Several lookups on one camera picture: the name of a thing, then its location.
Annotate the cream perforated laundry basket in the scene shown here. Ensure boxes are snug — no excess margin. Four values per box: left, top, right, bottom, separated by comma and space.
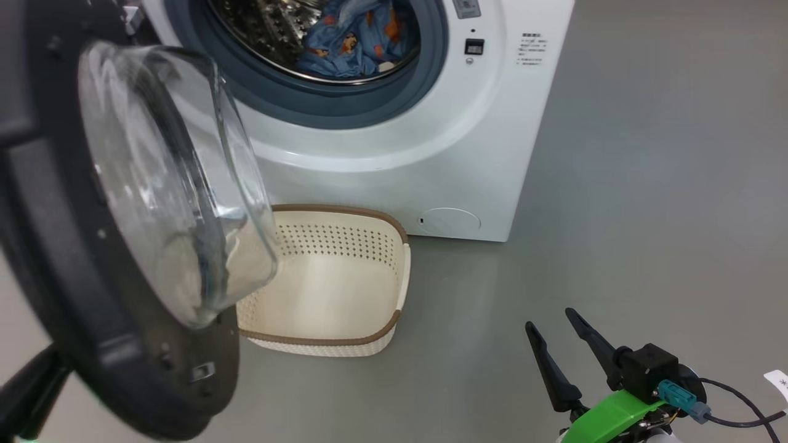
236, 204, 411, 357

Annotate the grey rubber door gasket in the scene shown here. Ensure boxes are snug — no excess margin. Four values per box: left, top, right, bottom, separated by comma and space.
163, 0, 450, 130

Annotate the black round glass washer door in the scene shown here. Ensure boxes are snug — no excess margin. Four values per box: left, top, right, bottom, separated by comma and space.
0, 0, 281, 441

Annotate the blue cartoon print garment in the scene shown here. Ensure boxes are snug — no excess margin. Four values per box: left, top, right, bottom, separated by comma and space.
295, 15, 410, 79

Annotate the round white filter cover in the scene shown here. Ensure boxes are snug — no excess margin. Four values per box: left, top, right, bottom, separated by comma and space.
418, 207, 481, 237

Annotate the white front-load washing machine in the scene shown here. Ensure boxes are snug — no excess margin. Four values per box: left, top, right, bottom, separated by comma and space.
126, 0, 576, 242

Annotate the black cable with teal plug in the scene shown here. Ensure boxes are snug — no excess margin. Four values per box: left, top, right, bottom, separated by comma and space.
657, 377, 788, 428

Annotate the stainless steel washing machine drum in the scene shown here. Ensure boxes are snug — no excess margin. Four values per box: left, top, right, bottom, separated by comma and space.
206, 0, 425, 86

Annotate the white paper cable tag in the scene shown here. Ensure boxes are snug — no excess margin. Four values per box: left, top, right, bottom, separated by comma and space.
763, 369, 788, 404

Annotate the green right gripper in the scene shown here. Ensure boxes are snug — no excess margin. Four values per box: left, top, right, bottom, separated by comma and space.
525, 308, 669, 443

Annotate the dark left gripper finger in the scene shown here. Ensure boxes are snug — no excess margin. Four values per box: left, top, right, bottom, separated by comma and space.
0, 345, 71, 441

